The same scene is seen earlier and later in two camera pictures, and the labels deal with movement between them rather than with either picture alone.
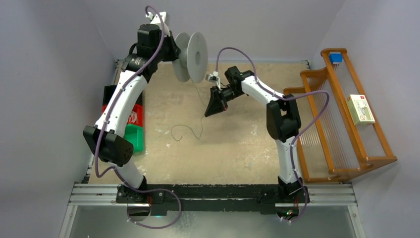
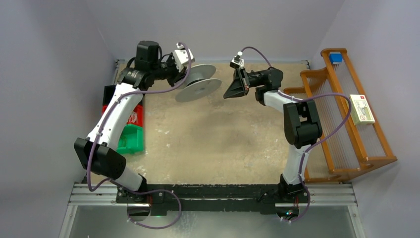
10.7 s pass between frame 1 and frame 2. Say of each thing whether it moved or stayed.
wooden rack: stayed
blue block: stayed
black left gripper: moved
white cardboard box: stayed
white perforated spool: moved
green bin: stayed
